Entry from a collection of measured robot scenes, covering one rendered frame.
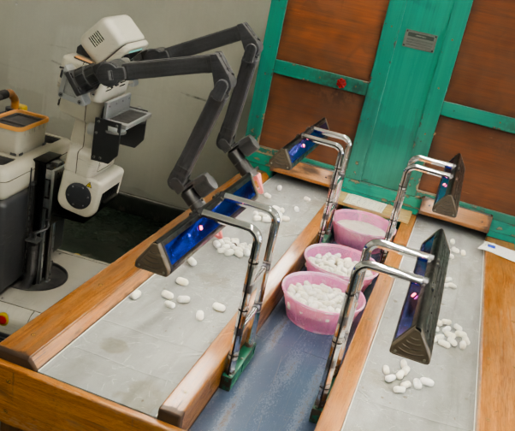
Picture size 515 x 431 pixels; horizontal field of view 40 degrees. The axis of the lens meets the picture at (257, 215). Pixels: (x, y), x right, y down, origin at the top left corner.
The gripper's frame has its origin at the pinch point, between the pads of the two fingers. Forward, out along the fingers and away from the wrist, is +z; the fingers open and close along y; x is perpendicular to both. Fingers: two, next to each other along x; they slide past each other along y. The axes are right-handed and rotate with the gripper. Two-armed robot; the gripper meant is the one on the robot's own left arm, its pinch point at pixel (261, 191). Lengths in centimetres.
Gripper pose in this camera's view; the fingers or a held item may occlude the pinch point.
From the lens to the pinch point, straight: 281.0
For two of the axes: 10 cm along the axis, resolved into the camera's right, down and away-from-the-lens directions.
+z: 5.8, 8.1, 0.6
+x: -7.5, 5.0, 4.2
